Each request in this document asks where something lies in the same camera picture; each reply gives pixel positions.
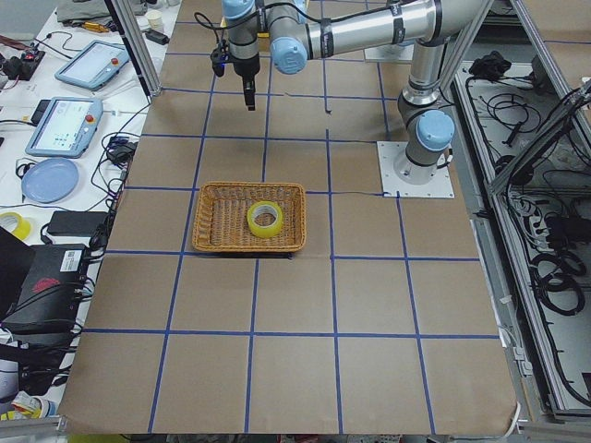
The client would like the grey cloth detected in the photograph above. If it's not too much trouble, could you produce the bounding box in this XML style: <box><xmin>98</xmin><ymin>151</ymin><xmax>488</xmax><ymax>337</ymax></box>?
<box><xmin>56</xmin><ymin>0</ymin><xmax>110</xmax><ymax>23</ymax></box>

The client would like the black computer box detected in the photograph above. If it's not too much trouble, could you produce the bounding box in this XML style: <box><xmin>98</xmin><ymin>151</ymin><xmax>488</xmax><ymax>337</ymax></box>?
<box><xmin>1</xmin><ymin>244</ymin><xmax>91</xmax><ymax>334</ymax></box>

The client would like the far teach pendant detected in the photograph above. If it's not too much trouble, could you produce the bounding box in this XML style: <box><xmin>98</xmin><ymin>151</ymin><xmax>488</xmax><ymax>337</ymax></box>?
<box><xmin>54</xmin><ymin>40</ymin><xmax>130</xmax><ymax>91</ymax></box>

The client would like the yellow tape roll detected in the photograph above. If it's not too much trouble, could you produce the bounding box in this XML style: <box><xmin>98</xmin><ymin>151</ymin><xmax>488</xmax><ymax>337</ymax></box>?
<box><xmin>247</xmin><ymin>200</ymin><xmax>283</xmax><ymax>239</ymax></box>

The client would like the black power adapter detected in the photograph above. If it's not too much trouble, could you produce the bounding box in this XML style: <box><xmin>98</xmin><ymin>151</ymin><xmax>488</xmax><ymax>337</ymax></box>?
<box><xmin>46</xmin><ymin>210</ymin><xmax>107</xmax><ymax>237</ymax></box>

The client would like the teach pendant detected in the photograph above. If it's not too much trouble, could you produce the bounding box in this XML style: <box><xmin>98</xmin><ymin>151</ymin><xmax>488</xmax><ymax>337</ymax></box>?
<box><xmin>54</xmin><ymin>40</ymin><xmax>130</xmax><ymax>91</ymax></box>
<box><xmin>25</xmin><ymin>97</ymin><xmax>103</xmax><ymax>158</ymax></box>

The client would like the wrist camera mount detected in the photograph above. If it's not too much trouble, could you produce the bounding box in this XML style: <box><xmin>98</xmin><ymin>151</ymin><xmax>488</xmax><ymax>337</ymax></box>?
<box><xmin>210</xmin><ymin>39</ymin><xmax>229</xmax><ymax>78</ymax></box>

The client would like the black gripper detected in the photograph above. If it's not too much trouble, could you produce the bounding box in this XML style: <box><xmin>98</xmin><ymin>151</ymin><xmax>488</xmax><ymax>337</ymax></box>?
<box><xmin>230</xmin><ymin>41</ymin><xmax>259</xmax><ymax>111</ymax></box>

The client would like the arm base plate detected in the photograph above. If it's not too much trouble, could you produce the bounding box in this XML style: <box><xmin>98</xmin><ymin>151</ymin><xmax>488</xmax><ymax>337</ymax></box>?
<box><xmin>377</xmin><ymin>141</ymin><xmax>455</xmax><ymax>198</ymax></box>
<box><xmin>364</xmin><ymin>42</ymin><xmax>414</xmax><ymax>65</ymax></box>

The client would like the brown wicker basket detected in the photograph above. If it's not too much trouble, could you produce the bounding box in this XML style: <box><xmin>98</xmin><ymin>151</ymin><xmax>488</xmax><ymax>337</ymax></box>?
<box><xmin>192</xmin><ymin>182</ymin><xmax>307</xmax><ymax>253</ymax></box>

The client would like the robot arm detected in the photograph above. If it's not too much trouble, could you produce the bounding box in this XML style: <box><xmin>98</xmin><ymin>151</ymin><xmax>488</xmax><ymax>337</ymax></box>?
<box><xmin>211</xmin><ymin>1</ymin><xmax>487</xmax><ymax>172</ymax></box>

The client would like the blue plate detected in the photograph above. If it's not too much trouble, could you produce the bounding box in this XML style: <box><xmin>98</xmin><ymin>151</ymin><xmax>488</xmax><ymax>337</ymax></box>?
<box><xmin>21</xmin><ymin>158</ymin><xmax>79</xmax><ymax>203</ymax></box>

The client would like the aluminium frame post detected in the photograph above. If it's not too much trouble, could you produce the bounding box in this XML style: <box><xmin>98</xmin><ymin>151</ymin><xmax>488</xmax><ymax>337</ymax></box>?
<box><xmin>104</xmin><ymin>0</ymin><xmax>162</xmax><ymax>98</ymax></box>

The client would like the near teach pendant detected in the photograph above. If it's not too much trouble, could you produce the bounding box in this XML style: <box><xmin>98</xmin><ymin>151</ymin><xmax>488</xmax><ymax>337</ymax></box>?
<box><xmin>25</xmin><ymin>97</ymin><xmax>103</xmax><ymax>158</ymax></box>

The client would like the yellow woven tray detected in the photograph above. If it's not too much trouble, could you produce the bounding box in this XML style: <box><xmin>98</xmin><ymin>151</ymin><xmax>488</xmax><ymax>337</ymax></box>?
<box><xmin>221</xmin><ymin>18</ymin><xmax>270</xmax><ymax>39</ymax></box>

